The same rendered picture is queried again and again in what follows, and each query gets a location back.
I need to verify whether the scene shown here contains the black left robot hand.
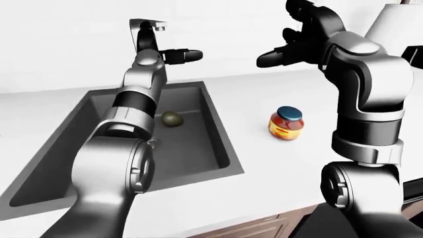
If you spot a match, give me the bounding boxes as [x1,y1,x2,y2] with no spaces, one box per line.
[135,20,204,65]

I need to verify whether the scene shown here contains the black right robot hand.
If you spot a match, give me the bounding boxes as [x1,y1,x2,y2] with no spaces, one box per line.
[256,0,342,70]

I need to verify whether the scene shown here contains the silver sink faucet spout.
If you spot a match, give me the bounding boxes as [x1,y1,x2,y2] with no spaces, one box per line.
[128,18,168,61]

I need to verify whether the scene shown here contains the grey rectangular sink basin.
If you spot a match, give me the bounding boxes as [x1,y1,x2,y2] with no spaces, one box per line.
[0,79,245,208]

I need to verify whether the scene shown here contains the green avocado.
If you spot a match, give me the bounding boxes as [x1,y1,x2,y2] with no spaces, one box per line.
[161,110,184,128]

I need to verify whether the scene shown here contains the sauce jar with blue lid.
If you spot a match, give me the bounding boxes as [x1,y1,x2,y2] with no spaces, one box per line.
[268,105,305,141]

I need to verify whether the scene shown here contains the black stove appliance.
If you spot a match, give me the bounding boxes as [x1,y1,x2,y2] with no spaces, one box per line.
[400,44,423,67]

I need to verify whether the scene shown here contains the brown wooden cabinet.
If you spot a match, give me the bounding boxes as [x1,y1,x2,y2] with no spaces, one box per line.
[124,207,423,238]

